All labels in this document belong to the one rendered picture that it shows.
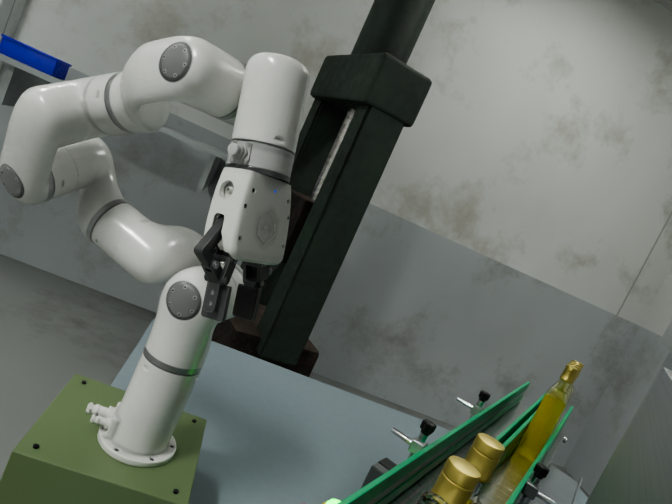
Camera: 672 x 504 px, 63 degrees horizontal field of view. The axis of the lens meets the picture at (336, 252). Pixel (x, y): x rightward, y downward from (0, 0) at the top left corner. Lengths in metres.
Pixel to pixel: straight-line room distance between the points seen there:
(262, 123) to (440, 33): 3.47
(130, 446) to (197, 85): 0.56
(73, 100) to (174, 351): 0.38
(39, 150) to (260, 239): 0.36
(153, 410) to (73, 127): 0.43
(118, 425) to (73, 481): 0.10
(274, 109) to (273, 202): 0.10
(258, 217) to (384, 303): 3.45
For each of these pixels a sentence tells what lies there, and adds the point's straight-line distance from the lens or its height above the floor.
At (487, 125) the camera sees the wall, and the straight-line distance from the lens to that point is 4.10.
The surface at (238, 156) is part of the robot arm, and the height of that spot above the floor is 1.34.
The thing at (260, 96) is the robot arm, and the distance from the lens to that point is 0.63.
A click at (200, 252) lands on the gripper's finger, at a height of 1.23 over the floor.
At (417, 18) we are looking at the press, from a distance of 3.13.
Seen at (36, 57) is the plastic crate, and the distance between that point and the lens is 3.50.
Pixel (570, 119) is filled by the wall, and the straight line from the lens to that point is 4.38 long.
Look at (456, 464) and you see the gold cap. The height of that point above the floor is 1.16.
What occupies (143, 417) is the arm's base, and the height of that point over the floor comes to 0.91.
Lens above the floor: 1.36
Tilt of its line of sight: 7 degrees down
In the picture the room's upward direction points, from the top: 25 degrees clockwise
